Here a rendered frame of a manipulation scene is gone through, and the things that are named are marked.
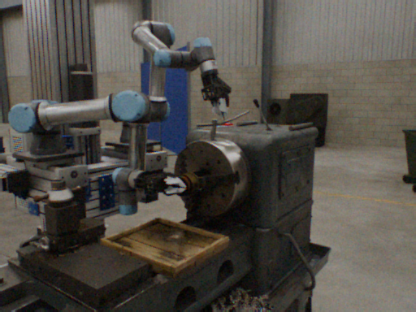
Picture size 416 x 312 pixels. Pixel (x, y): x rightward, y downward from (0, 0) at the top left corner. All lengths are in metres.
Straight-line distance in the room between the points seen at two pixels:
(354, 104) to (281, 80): 2.36
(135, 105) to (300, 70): 10.53
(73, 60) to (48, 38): 0.15
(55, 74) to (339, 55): 10.27
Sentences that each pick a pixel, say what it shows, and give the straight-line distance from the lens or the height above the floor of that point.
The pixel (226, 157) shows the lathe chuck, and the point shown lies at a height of 1.18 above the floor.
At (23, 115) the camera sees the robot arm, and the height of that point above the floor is 1.34.
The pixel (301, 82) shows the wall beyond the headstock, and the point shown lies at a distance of 11.71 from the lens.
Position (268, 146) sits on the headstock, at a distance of 1.44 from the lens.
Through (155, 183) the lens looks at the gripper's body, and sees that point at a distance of 1.31.
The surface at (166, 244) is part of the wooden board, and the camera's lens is 1.33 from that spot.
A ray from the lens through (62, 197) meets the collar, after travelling 1.08.
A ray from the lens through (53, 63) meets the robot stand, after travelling 1.91.
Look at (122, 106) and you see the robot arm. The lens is 1.39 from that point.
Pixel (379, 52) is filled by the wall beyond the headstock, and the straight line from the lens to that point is 11.44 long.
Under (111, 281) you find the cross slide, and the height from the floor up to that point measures 0.97.
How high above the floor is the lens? 1.41
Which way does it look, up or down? 10 degrees down
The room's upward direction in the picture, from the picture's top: straight up
